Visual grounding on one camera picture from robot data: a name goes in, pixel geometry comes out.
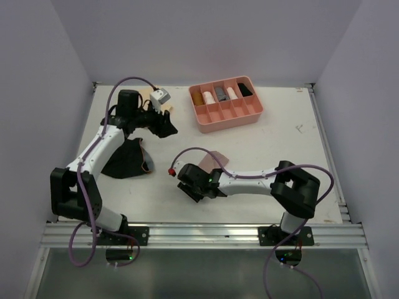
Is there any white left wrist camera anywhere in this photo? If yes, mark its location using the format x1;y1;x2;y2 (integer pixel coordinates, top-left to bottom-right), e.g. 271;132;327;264
150;88;171;113

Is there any pink divided organizer tray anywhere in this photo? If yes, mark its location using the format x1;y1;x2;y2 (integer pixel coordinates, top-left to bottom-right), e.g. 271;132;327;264
188;76;264;133

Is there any right wrist camera red cap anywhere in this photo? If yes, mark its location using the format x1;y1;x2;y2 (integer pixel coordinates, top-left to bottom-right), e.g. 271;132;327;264
168;161;185;177

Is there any black rolled underwear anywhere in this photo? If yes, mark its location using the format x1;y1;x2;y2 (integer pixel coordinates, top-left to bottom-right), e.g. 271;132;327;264
238;83;253;97

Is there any aluminium table frame rail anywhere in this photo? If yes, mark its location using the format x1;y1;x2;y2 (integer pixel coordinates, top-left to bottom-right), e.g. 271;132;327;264
40;81;368;250

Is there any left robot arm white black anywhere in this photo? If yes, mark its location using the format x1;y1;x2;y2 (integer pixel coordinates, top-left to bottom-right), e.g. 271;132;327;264
50;88;178;245

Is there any brown rolled underwear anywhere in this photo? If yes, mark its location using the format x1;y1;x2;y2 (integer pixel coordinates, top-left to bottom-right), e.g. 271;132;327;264
192;92;204;107

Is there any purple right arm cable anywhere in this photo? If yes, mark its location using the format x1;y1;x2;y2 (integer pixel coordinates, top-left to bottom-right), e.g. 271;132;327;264
170;146;334;299

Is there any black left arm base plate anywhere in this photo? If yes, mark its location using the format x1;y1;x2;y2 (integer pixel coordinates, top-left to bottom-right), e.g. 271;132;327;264
97;224;150;246

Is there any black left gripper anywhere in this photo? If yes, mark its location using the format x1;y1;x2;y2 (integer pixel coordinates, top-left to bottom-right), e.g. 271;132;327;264
132;101;178;138

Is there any grey rolled underwear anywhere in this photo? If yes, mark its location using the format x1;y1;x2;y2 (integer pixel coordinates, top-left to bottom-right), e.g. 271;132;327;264
214;87;229;102

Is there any pink underwear cream waistband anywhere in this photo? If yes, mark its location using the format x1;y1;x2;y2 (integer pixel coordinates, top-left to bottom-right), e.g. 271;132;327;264
198;151;229;173

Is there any black underwear orange trim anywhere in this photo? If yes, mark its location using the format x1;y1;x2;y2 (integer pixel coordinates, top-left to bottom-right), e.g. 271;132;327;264
101;138;155;179

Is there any beige underwear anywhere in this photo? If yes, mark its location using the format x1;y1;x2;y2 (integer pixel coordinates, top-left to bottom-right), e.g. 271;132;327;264
138;87;173;112

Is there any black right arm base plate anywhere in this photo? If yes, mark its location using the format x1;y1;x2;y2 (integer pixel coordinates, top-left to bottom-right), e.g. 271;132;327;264
257;224;315;247

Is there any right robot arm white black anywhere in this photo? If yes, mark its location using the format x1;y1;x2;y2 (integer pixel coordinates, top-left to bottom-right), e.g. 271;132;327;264
169;161;320;245

